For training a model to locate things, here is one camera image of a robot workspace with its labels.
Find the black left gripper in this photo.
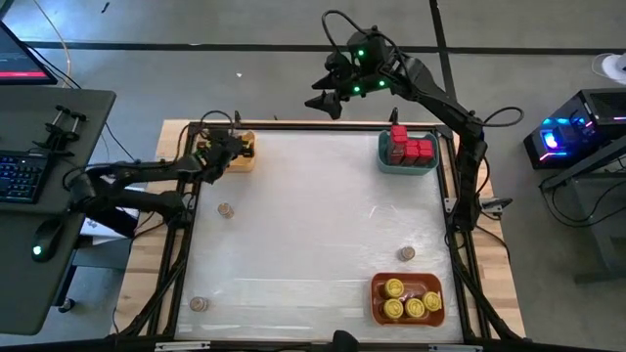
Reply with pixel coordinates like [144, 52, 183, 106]
[195, 130, 255, 185]

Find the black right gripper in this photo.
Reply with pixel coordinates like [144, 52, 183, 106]
[305, 61, 397, 120]

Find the yellow-lidded crunchy onion jar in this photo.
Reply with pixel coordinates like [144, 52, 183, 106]
[403, 296, 426, 320]
[382, 277, 406, 300]
[381, 297, 406, 321]
[422, 290, 444, 313]

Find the yellow plastic bin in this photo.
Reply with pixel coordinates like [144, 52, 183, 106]
[194, 129, 257, 174]

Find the teal plastic bin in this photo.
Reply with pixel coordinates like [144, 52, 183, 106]
[377, 129, 440, 176]

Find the white box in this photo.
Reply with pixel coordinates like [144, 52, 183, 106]
[80, 198, 143, 245]

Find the black clamp tool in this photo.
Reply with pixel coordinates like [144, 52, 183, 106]
[32, 104, 89, 158]

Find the orange plastic bin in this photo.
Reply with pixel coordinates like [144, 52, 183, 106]
[370, 272, 446, 328]

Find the black computer mouse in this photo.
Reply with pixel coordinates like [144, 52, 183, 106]
[30, 218, 66, 264]

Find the backlit black keyboard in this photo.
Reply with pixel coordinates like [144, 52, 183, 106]
[0, 151, 50, 205]

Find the computer monitor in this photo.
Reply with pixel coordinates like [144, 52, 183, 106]
[0, 22, 59, 87]

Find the black lit computer tower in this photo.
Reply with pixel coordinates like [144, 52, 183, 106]
[522, 87, 626, 171]

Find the grey desk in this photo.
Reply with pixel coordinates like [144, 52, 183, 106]
[0, 87, 117, 336]

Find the white round object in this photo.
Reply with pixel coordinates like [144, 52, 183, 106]
[591, 51, 626, 87]

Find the dark equipment stand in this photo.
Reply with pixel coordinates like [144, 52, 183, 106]
[539, 139, 626, 285]

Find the black aluminium table frame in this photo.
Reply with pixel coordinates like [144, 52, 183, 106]
[110, 119, 527, 352]

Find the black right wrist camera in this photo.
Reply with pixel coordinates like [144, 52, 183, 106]
[346, 29, 392, 64]

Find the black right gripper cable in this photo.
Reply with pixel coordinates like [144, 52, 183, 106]
[320, 9, 392, 65]

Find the grey frame bracket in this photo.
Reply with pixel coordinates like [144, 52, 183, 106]
[443, 197, 514, 215]

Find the yellow hanging cable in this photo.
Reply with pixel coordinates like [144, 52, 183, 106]
[29, 0, 73, 90]

